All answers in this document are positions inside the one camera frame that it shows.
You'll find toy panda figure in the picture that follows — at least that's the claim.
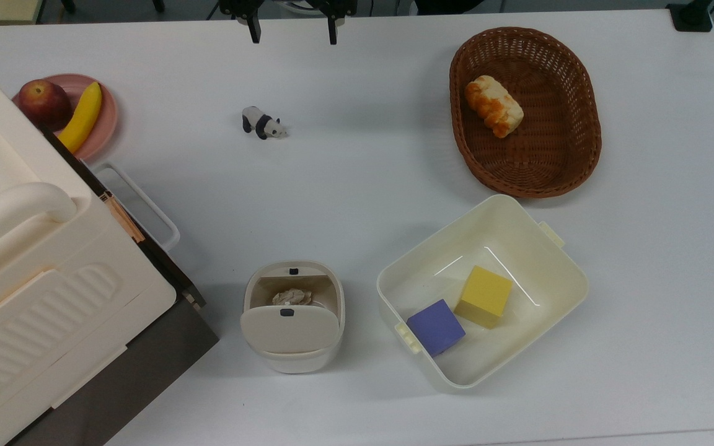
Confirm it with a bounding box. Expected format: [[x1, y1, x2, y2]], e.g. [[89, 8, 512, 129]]
[[241, 105, 289, 141]]

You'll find red apple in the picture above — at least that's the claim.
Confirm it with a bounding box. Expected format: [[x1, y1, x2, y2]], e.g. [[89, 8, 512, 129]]
[[17, 79, 74, 131]]

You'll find yellow banana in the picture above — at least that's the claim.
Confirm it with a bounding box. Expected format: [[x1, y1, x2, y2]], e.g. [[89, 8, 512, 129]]
[[58, 81, 104, 154]]

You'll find purple cube block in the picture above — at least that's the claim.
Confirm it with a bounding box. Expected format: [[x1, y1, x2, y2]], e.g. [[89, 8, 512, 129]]
[[406, 299, 467, 358]]

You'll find crumpled paper ball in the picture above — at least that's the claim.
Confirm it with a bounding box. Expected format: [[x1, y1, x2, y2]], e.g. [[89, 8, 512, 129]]
[[271, 288, 313, 307]]

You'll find pink plate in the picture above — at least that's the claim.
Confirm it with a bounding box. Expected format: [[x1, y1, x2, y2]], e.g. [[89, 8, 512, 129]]
[[11, 73, 119, 162]]

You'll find yellow cube block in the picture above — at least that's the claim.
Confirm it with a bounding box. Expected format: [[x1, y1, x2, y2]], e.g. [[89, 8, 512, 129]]
[[454, 265, 514, 330]]

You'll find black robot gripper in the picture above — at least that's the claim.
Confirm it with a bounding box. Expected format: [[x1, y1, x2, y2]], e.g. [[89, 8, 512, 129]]
[[218, 0, 358, 46]]

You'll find cream trash can lid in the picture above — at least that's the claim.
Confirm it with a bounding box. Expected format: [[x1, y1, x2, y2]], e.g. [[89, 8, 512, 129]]
[[240, 303, 341, 356]]

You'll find white drawer handle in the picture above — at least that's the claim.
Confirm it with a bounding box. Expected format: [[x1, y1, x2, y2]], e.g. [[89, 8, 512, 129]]
[[91, 162, 182, 252]]

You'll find toy bread loaf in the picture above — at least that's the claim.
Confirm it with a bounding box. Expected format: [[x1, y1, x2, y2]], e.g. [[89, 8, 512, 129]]
[[464, 75, 525, 139]]

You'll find cream trash can body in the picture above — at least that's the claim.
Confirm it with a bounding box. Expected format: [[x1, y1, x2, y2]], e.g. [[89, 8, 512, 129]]
[[242, 260, 346, 375]]

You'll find brown wicker basket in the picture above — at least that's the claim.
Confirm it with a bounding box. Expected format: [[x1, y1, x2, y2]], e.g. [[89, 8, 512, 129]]
[[449, 26, 603, 199]]

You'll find black stand base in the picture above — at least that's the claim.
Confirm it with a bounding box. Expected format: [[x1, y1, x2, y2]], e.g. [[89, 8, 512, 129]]
[[666, 0, 714, 33]]

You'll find cream plastic storage box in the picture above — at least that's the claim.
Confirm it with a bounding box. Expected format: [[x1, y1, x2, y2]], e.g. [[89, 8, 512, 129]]
[[376, 194, 589, 394]]

